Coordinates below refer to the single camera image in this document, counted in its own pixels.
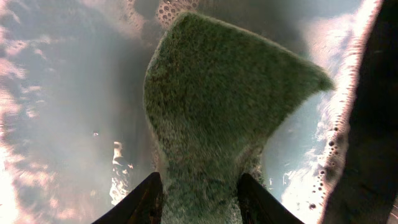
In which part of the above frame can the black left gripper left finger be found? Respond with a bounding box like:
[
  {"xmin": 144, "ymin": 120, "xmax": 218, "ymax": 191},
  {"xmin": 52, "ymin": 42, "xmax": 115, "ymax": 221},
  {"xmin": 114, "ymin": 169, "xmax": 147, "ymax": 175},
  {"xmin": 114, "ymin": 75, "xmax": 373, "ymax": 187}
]
[{"xmin": 93, "ymin": 172, "xmax": 163, "ymax": 224}]

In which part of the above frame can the green yellow scrub sponge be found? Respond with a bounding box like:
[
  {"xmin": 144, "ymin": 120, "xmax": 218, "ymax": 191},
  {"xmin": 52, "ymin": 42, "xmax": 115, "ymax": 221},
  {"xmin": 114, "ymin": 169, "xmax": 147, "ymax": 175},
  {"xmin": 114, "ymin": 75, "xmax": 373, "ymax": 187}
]
[{"xmin": 143, "ymin": 12, "xmax": 333, "ymax": 223}]

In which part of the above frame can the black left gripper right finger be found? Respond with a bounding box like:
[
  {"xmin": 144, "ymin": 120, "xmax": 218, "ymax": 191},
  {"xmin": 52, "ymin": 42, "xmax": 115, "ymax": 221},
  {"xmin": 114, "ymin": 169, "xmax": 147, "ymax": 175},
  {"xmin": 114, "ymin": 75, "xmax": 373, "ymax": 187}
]
[{"xmin": 237, "ymin": 173, "xmax": 304, "ymax": 224}]

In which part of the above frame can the black tub of soapy water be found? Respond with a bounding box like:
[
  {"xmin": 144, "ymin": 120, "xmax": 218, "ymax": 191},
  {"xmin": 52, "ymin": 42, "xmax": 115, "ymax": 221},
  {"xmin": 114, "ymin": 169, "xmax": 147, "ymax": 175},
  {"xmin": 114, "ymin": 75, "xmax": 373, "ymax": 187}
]
[{"xmin": 1, "ymin": 1, "xmax": 397, "ymax": 223}]

